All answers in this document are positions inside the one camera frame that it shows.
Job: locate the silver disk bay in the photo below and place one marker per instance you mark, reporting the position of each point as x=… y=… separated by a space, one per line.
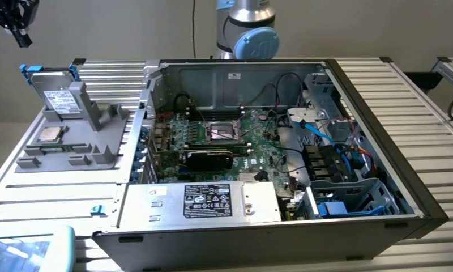
x=324 y=102

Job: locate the green RAM stick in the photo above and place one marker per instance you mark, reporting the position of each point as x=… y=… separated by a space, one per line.
x=56 y=147

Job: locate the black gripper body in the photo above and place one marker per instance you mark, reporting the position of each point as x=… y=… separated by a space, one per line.
x=10 y=11

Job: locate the silver case side panel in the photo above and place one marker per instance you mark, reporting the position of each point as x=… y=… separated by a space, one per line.
x=52 y=195

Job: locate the CPU socket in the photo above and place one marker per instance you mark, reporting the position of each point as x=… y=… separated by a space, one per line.
x=224 y=131

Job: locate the grey parts rack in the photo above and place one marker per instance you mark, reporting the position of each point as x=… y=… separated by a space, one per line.
x=78 y=158

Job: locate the black graphics card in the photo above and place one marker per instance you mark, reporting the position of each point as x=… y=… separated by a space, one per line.
x=209 y=162

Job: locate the CPU chip silver lid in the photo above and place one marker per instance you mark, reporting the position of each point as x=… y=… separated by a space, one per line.
x=52 y=134

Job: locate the teach pendant with screen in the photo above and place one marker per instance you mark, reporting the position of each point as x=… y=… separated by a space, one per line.
x=26 y=249

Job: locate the open black PC case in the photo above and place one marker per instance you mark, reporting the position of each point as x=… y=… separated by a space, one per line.
x=249 y=246

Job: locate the disk in blue carrier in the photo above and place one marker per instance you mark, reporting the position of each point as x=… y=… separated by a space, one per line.
x=60 y=99

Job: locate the silver power supply unit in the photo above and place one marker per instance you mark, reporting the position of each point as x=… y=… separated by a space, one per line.
x=154 y=204

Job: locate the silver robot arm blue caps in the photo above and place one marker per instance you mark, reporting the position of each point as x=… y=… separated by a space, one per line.
x=245 y=28

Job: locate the blue panel latch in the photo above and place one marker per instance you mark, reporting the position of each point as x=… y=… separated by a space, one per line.
x=96 y=211

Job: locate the RAM slot bank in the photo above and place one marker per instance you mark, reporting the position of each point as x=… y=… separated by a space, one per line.
x=218 y=113

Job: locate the disk bay with blue carrier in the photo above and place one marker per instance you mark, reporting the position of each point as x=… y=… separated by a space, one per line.
x=346 y=198

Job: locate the green motherboard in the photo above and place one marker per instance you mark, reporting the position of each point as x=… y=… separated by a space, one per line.
x=260 y=141

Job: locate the black case fan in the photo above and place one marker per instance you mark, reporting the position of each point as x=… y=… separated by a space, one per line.
x=321 y=164

